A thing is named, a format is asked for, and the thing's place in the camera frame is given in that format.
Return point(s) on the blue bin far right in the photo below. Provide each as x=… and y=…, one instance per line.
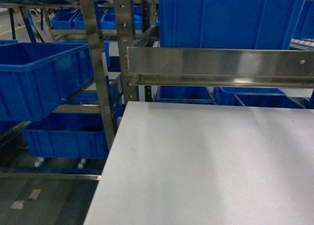
x=305, y=25

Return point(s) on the blue bin rack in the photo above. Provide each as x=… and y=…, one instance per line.
x=67, y=135
x=36, y=78

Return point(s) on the blue bin left rack upper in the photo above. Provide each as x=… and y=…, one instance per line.
x=36, y=78

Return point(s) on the stainless steel shelf rack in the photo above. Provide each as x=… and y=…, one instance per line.
x=143, y=65

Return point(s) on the blue bin lower centre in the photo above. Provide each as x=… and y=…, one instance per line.
x=185, y=94

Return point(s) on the blue bin left rack lower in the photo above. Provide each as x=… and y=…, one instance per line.
x=67, y=135

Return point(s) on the large blue bin centre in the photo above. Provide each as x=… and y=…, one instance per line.
x=228, y=24

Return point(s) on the blue bin lower right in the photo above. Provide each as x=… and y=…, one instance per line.
x=254, y=97

